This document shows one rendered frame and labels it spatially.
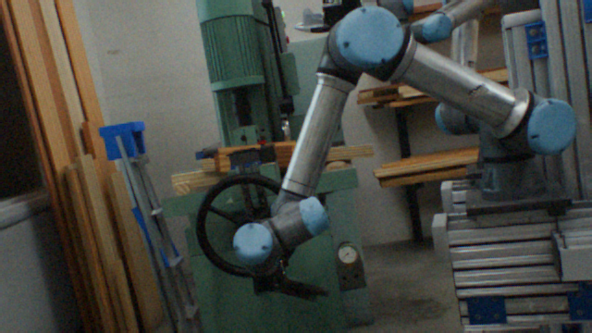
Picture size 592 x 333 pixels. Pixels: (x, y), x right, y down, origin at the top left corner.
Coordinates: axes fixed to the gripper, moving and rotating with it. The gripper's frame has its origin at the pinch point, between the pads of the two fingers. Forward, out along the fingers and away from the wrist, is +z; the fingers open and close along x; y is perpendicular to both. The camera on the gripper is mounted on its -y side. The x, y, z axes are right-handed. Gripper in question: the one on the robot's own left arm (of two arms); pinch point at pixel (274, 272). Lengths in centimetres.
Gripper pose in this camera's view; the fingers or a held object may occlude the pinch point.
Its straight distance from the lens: 146.1
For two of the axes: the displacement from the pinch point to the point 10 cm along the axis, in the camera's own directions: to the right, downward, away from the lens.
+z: 1.0, 4.0, 9.1
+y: 1.3, 9.0, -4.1
